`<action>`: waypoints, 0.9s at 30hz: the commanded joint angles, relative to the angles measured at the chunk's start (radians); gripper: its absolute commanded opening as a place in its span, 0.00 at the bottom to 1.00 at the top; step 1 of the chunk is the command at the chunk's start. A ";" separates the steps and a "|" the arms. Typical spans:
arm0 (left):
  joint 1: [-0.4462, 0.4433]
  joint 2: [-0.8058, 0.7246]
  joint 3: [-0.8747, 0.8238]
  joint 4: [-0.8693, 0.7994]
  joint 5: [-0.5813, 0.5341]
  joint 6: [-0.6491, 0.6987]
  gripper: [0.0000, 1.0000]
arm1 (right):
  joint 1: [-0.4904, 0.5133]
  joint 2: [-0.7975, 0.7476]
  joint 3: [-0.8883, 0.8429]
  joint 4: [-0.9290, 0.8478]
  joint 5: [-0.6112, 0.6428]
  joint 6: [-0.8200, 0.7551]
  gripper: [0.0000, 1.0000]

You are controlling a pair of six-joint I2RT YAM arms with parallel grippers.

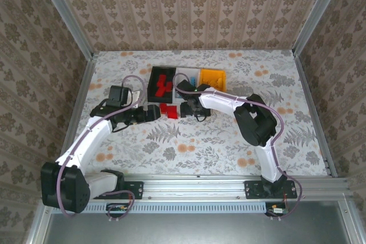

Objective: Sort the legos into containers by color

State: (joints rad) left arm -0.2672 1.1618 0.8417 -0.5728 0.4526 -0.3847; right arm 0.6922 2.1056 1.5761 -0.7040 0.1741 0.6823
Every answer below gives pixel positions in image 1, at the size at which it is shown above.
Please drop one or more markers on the grey metal sheet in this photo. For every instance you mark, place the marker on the grey metal sheet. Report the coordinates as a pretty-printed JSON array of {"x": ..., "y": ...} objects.
[{"x": 200, "y": 229}]

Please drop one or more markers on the white plastic bin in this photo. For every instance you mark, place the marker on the white plastic bin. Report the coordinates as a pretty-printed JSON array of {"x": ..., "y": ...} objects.
[{"x": 186, "y": 72}]

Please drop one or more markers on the black plastic bin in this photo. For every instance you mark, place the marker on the black plastic bin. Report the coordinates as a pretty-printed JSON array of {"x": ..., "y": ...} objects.
[{"x": 161, "y": 99}]

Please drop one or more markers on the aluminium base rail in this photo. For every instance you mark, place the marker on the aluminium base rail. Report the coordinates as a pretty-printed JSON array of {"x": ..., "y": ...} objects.
[{"x": 194, "y": 187}]

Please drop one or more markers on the floral patterned table cover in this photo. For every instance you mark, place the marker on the floral patterned table cover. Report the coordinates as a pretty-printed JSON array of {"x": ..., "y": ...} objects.
[{"x": 200, "y": 164}]

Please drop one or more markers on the aluminium frame bar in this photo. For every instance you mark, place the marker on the aluminium frame bar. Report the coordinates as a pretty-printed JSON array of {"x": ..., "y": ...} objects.
[
  {"x": 37, "y": 227},
  {"x": 353, "y": 221}
]

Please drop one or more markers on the blue lego brick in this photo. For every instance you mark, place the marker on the blue lego brick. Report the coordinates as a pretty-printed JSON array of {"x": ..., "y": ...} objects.
[{"x": 192, "y": 80}]

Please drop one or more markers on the aluminium side rail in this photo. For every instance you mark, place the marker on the aluminium side rail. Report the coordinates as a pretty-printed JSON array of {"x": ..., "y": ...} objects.
[
  {"x": 309, "y": 95},
  {"x": 76, "y": 112}
]

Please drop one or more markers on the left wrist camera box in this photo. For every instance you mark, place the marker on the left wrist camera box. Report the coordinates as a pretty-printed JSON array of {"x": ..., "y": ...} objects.
[{"x": 119, "y": 95}]

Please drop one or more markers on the aluminium frame post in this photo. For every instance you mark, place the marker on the aluminium frame post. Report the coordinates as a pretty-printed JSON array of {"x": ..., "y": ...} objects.
[
  {"x": 319, "y": 12},
  {"x": 65, "y": 12}
]

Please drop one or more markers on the orange plastic bin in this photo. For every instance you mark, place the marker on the orange plastic bin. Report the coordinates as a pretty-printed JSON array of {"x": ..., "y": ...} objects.
[{"x": 211, "y": 74}]

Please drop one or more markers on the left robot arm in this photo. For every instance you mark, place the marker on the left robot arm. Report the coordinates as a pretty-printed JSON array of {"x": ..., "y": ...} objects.
[{"x": 65, "y": 187}]

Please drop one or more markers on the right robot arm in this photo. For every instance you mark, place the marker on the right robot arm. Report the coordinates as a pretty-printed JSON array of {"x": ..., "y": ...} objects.
[{"x": 254, "y": 124}]

